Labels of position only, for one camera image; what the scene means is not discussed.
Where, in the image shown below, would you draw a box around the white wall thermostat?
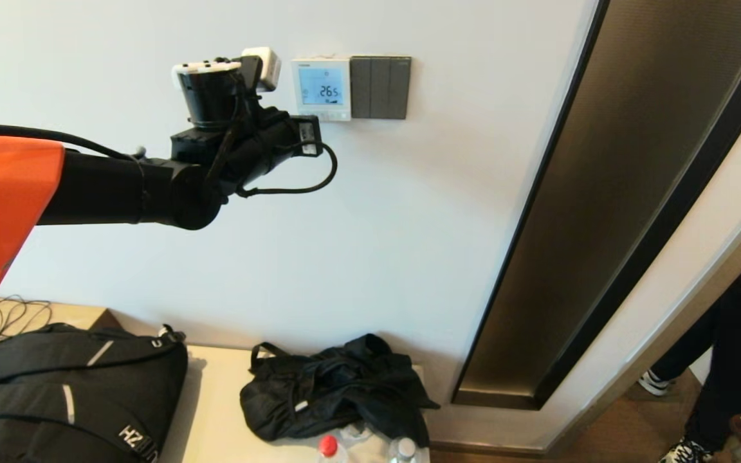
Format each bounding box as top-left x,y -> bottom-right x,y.
291,58 -> 352,122

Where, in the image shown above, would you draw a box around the black cloth bag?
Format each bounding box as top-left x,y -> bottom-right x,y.
240,333 -> 441,449

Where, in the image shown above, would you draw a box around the light wooden desk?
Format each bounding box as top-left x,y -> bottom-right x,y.
0,296 -> 124,361

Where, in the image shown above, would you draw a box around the red cap water bottle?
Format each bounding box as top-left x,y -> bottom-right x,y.
317,435 -> 347,463

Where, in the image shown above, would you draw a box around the black backpack grey stripes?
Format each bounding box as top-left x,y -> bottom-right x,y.
0,323 -> 189,463

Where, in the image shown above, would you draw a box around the grey cap clear water bottle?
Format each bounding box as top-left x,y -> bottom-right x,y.
388,437 -> 423,463

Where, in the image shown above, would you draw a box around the white black laced sneaker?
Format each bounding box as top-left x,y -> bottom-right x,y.
659,437 -> 713,463
637,369 -> 672,397

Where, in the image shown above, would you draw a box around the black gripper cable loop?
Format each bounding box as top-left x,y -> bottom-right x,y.
235,141 -> 339,197

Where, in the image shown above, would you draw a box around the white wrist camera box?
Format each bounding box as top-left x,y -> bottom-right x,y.
241,46 -> 281,93

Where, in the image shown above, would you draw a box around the dark grey switch panel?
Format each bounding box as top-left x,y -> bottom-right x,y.
349,56 -> 412,120

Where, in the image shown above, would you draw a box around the thin black cable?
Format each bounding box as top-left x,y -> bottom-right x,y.
0,296 -> 53,356

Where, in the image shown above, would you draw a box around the bronze glass panel black frame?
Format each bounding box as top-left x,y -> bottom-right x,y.
451,0 -> 741,412

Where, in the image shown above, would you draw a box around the grey door frame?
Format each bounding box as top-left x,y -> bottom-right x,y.
541,174 -> 741,454

